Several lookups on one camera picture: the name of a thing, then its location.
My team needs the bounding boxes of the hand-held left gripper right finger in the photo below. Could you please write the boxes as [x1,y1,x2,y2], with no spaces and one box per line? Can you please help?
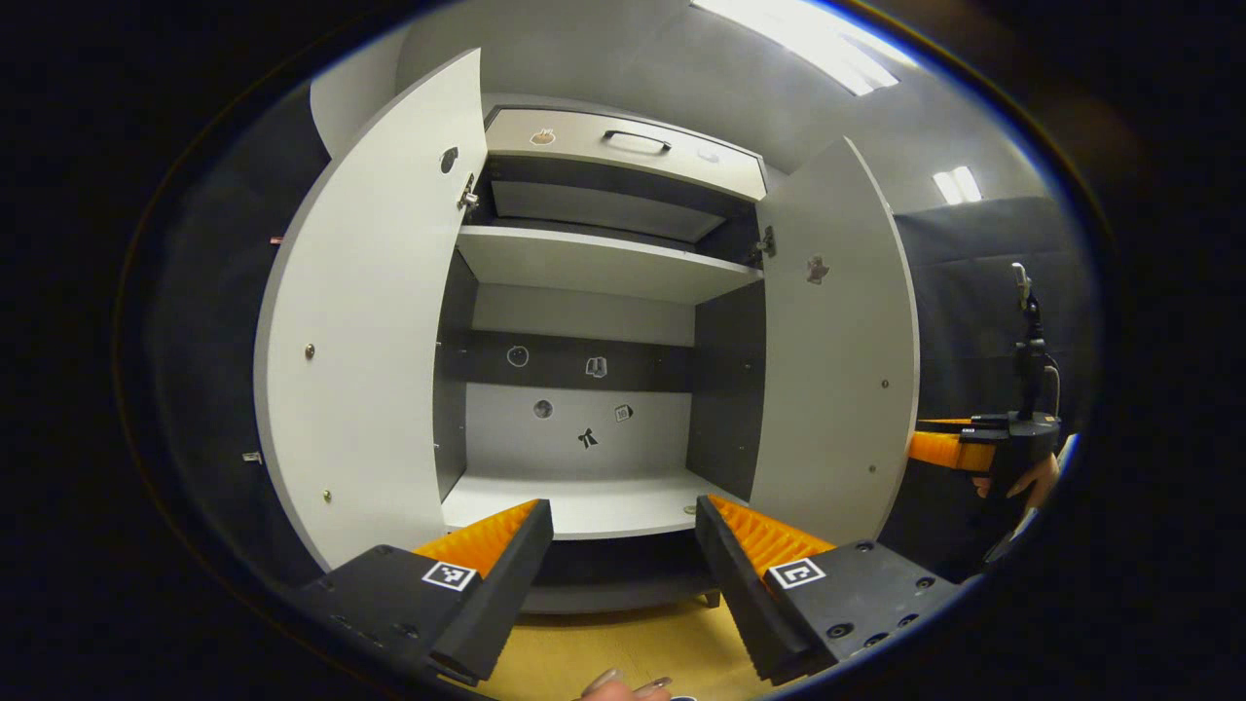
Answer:
[695,494,967,686]

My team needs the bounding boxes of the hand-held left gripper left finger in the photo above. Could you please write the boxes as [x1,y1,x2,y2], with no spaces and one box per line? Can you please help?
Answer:
[292,498,556,684]

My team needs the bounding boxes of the grey cabinet door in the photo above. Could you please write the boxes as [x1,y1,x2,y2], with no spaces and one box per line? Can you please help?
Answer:
[748,136,922,546]
[255,49,488,572]

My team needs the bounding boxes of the grey cabinet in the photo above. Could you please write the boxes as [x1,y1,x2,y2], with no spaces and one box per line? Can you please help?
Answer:
[433,92,780,614]

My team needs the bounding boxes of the grey cabinet shelf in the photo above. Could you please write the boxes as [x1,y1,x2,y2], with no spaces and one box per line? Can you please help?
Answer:
[456,226,765,305]

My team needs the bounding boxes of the grey cabinet drawer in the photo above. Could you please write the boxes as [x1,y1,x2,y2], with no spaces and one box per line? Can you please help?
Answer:
[484,107,770,203]

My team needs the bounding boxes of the black backdrop cloth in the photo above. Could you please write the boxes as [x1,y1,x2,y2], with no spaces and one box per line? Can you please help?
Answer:
[881,195,1096,585]

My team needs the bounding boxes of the small ceiling light panel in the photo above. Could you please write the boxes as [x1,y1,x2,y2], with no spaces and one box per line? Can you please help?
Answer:
[932,166,983,206]

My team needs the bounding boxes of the long ceiling light panel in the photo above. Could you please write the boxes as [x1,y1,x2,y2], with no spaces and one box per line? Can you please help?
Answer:
[691,0,918,98]

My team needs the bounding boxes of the black drawer handle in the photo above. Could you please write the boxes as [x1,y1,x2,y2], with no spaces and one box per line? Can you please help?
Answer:
[602,129,673,155]

